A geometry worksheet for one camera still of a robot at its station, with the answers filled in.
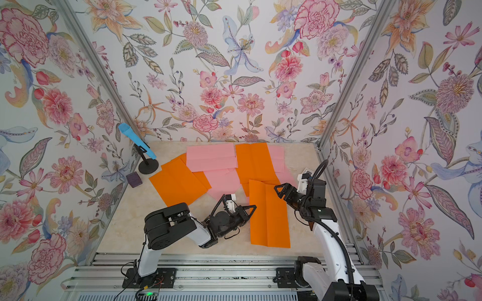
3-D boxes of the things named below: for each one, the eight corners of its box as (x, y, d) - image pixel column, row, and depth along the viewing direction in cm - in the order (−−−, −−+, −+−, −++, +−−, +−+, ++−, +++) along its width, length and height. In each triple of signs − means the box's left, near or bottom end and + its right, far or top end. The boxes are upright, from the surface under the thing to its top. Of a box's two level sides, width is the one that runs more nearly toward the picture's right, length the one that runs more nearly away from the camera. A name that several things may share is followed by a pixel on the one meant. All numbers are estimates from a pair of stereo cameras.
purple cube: (133, 188, 103) (129, 183, 99) (129, 180, 106) (125, 175, 102) (143, 183, 105) (139, 178, 101) (139, 175, 108) (135, 170, 104)
